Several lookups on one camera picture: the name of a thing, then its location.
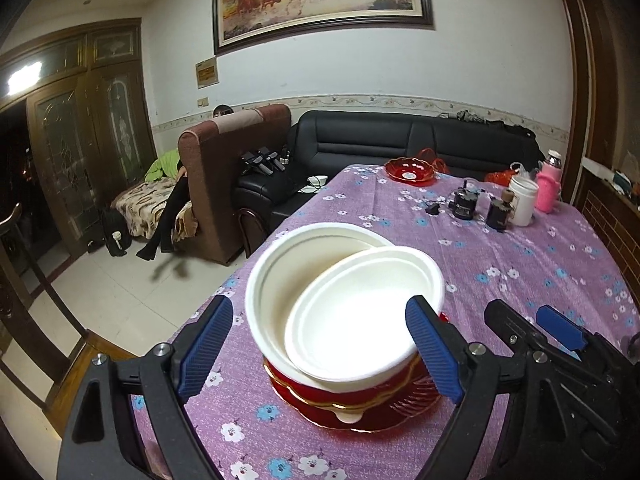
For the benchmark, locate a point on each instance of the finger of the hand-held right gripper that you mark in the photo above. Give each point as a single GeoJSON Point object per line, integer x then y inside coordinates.
{"type": "Point", "coordinates": [507, 322]}
{"type": "Point", "coordinates": [560, 332]}

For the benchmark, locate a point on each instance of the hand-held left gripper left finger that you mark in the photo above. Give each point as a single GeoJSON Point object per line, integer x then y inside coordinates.
{"type": "Point", "coordinates": [205, 350]}

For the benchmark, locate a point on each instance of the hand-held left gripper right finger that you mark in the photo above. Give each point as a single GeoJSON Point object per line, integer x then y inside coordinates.
{"type": "Point", "coordinates": [435, 355]}

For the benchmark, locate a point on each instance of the small white disposable bowl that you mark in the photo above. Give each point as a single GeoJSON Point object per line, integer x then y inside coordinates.
{"type": "Point", "coordinates": [360, 320]}

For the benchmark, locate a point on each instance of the large white disposable bowl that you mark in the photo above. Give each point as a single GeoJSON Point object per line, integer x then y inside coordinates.
{"type": "Point", "coordinates": [280, 280]}

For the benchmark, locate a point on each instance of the purple floral tablecloth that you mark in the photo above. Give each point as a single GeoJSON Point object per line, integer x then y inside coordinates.
{"type": "Point", "coordinates": [500, 260]}

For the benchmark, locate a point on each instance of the small black water pump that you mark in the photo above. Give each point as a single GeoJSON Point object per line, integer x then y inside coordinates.
{"type": "Point", "coordinates": [500, 215]}

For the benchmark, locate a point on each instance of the white plastic jar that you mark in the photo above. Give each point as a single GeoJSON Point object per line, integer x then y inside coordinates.
{"type": "Point", "coordinates": [522, 200]}

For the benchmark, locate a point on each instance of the large black water pump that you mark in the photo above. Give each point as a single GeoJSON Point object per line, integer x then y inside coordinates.
{"type": "Point", "coordinates": [465, 205]}

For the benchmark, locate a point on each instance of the black power adapter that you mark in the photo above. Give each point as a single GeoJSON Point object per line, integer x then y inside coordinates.
{"type": "Point", "coordinates": [434, 209]}

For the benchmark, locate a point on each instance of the pink water bottle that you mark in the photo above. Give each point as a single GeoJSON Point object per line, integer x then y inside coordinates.
{"type": "Point", "coordinates": [547, 190]}

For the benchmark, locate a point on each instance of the wooden dining chair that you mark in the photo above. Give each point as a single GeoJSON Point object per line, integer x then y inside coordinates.
{"type": "Point", "coordinates": [254, 220]}

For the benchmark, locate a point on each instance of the black backpack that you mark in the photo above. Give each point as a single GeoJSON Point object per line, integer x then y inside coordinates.
{"type": "Point", "coordinates": [115, 232]}

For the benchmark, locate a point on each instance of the printed blanket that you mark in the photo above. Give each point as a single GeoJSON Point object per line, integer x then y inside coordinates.
{"type": "Point", "coordinates": [140, 210]}

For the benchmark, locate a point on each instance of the clear plastic bag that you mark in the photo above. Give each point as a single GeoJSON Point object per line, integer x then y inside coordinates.
{"type": "Point", "coordinates": [517, 167]}

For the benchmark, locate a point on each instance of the brown armchair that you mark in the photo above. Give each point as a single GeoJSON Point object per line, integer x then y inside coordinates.
{"type": "Point", "coordinates": [220, 185]}

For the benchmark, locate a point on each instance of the red mesh bag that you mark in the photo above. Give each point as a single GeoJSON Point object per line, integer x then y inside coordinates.
{"type": "Point", "coordinates": [427, 152]}

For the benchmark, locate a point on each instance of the black spare gripper tools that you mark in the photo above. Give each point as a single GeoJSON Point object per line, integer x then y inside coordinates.
{"type": "Point", "coordinates": [265, 160]}

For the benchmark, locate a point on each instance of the small white dish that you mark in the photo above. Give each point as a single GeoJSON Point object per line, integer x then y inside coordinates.
{"type": "Point", "coordinates": [317, 180]}

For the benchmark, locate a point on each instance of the black leather sofa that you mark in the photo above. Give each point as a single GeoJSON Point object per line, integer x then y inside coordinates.
{"type": "Point", "coordinates": [375, 140]}

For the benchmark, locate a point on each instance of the wooden glass door cabinet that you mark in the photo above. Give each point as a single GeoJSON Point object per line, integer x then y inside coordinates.
{"type": "Point", "coordinates": [100, 135]}

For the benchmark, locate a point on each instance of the framed horse painting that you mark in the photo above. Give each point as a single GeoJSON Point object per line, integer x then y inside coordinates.
{"type": "Point", "coordinates": [320, 0]}

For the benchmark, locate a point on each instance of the wall socket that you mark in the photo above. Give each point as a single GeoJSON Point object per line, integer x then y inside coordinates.
{"type": "Point", "coordinates": [202, 102]}

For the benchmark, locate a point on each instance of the wooden door frame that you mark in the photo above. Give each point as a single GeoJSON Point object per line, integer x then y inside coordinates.
{"type": "Point", "coordinates": [585, 85]}

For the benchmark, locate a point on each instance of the framed wall notice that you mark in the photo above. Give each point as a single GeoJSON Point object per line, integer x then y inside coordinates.
{"type": "Point", "coordinates": [207, 71]}

